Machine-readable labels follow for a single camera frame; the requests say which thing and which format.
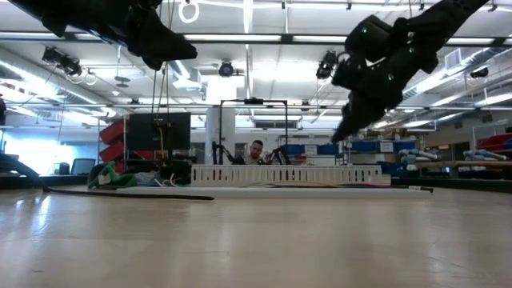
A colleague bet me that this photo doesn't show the white blue roll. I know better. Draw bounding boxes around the white blue roll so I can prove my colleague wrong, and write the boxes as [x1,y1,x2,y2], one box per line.
[398,148,439,166]
[462,149,502,162]

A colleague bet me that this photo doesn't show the black monitor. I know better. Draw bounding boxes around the black monitor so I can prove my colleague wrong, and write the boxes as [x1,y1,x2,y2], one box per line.
[128,112,192,151]

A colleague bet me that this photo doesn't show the long black zip tie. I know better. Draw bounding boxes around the long black zip tie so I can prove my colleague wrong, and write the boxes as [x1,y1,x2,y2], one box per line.
[42,186,215,201]

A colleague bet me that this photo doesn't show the black mounted camera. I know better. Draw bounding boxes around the black mounted camera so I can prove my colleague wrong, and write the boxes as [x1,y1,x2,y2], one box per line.
[218,60,235,78]
[315,50,338,80]
[42,46,83,77]

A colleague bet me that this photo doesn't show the thick black hose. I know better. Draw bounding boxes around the thick black hose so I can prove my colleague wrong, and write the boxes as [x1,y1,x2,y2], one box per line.
[0,153,46,189]

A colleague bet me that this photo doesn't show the white flat duct cover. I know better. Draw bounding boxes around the white flat duct cover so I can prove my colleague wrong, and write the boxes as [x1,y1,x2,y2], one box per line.
[115,186,434,201]

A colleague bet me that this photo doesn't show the wooden bench board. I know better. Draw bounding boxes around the wooden bench board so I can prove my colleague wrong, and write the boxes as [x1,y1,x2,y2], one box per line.
[415,159,512,169]

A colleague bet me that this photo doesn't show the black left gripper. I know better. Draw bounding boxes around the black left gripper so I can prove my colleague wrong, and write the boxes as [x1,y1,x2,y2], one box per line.
[126,3,198,72]

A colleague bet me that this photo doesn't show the large red bin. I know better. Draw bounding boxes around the large red bin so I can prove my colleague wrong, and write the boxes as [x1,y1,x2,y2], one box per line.
[475,134,512,151]

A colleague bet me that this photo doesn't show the white hanging ring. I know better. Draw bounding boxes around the white hanging ring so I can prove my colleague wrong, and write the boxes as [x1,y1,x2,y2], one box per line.
[178,0,201,25]

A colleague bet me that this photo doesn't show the long strip light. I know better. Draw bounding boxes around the long strip light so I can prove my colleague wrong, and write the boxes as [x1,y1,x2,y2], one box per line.
[291,34,497,46]
[74,33,283,42]

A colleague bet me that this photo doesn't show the person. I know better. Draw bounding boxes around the person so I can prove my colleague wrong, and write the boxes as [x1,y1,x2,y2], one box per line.
[242,139,274,166]

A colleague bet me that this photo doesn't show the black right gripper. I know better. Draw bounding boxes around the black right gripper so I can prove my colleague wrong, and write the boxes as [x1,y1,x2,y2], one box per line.
[330,23,440,144]

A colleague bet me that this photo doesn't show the white slotted cable duct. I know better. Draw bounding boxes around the white slotted cable duct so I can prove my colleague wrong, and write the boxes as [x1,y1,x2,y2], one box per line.
[190,164,392,188]

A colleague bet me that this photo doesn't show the red storage bin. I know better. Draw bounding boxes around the red storage bin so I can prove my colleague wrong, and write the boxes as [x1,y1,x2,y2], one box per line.
[98,119,129,145]
[98,140,126,163]

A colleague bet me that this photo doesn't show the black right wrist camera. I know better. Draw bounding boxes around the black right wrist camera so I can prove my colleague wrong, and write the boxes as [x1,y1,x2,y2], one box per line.
[344,14,395,63]

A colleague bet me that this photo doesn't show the white air vent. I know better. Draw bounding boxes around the white air vent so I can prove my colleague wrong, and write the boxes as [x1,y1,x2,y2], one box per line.
[444,47,464,71]

